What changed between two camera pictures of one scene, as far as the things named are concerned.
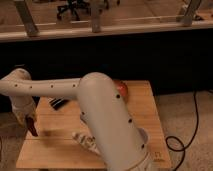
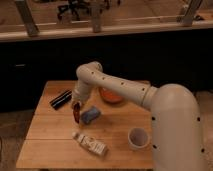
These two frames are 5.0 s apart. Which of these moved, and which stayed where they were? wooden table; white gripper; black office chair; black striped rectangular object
Moved: white gripper
Stayed: wooden table; black striped rectangular object; black office chair
